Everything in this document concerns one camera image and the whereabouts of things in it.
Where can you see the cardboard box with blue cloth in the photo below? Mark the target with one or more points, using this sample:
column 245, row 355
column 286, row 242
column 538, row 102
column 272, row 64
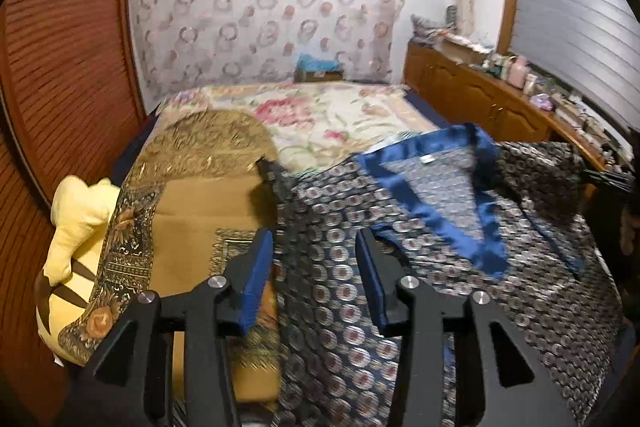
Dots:
column 310, row 69

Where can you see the pink thermos jug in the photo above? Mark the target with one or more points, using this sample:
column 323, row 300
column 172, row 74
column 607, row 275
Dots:
column 518, row 70

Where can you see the wooden sideboard cabinet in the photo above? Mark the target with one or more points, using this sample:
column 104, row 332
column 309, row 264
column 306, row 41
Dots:
column 461, row 94

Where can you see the brown louvered wardrobe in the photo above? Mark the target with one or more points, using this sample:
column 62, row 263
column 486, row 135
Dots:
column 69, row 105

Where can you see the navy patterned silk shirt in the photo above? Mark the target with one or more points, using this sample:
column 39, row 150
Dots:
column 463, row 213

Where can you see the yellow plush toy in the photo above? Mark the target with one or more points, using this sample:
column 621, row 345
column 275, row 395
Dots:
column 80, row 214

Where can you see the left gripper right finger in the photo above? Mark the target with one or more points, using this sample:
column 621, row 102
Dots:
column 499, row 378

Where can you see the floral bed quilt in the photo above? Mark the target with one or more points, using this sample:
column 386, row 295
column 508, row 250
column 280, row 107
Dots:
column 312, row 125

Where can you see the grey window blind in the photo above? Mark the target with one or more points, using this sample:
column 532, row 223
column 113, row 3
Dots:
column 591, row 45

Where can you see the gold brocade pillow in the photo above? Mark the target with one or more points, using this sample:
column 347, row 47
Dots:
column 192, row 201

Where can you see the cardboard box on cabinet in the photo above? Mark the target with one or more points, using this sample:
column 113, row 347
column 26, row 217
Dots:
column 461, row 53

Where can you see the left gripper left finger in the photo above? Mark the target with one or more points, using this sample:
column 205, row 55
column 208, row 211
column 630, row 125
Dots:
column 128, row 380

